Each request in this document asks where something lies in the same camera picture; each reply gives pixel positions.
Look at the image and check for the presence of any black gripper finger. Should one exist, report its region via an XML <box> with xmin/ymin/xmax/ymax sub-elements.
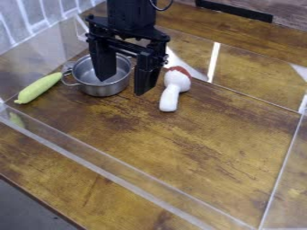
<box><xmin>88</xmin><ymin>38</ymin><xmax>116</xmax><ymax>82</ymax></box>
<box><xmin>135</xmin><ymin>51</ymin><xmax>163</xmax><ymax>96</ymax></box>

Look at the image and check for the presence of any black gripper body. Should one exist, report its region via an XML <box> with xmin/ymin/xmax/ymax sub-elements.
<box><xmin>85</xmin><ymin>15</ymin><xmax>171</xmax><ymax>64</ymax></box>

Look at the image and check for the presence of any small steel pot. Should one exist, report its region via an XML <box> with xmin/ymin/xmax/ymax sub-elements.
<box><xmin>60</xmin><ymin>53</ymin><xmax>133</xmax><ymax>98</ymax></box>

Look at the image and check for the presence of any green plush corn cob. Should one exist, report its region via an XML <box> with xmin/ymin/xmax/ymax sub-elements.
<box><xmin>14</xmin><ymin>72</ymin><xmax>63</xmax><ymax>104</ymax></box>

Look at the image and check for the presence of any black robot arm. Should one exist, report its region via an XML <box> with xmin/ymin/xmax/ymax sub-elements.
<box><xmin>85</xmin><ymin>0</ymin><xmax>171</xmax><ymax>95</ymax></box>

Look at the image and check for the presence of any white red plush mushroom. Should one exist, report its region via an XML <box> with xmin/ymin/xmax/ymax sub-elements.
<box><xmin>159</xmin><ymin>66</ymin><xmax>192</xmax><ymax>112</ymax></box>

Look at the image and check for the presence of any black bar on table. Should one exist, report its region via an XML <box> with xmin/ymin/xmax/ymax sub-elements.
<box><xmin>195</xmin><ymin>0</ymin><xmax>273</xmax><ymax>23</ymax></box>

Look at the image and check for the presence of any black cable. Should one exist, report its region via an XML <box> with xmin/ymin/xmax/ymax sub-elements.
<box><xmin>148</xmin><ymin>0</ymin><xmax>175</xmax><ymax>12</ymax></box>

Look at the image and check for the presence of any clear acrylic enclosure wall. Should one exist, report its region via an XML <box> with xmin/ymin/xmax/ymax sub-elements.
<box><xmin>0</xmin><ymin>14</ymin><xmax>307</xmax><ymax>230</ymax></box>

